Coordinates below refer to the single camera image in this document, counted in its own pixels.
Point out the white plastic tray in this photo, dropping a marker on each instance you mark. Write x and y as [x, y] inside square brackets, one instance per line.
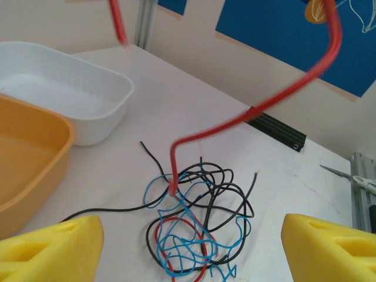
[73, 88]

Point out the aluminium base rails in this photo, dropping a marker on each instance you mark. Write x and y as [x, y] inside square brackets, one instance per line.
[359, 205]

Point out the blue floral wall panel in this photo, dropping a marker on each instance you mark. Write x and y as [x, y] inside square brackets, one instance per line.
[264, 29]
[173, 6]

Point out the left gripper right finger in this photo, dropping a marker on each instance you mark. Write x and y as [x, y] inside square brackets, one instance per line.
[332, 255]

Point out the orange plastic tray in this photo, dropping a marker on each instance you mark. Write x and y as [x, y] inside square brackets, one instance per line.
[23, 164]

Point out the aluminium frame post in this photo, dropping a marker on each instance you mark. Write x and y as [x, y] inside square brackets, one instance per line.
[145, 23]

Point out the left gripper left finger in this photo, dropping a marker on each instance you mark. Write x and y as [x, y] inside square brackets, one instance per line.
[44, 255]

